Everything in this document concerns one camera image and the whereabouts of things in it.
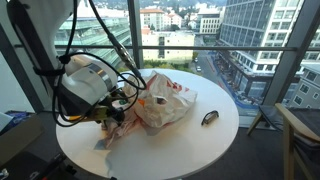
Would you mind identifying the white plastic bag red print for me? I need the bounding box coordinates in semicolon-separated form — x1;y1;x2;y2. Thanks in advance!
123;70;198;129

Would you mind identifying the peach t-shirt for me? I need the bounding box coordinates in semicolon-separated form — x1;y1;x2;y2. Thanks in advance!
99;99;145;148

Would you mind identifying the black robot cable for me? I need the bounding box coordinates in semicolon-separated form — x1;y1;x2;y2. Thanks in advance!
51;0;148;128

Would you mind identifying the black binder clip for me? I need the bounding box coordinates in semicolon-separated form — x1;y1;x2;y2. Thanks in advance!
200;110;220;127

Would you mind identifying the blue item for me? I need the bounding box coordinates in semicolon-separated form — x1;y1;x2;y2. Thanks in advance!
0;110;34;132

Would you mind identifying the wooden chair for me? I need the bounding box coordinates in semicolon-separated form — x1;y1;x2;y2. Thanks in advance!
246;102;320;180

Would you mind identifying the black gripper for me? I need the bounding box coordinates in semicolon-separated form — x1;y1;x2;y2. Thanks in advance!
107;105;127;125

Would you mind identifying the grey box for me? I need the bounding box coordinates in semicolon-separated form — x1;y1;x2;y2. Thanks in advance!
0;114;45;168

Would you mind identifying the olive wrist camera mount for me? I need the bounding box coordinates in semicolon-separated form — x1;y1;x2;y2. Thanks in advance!
66;105;112;123

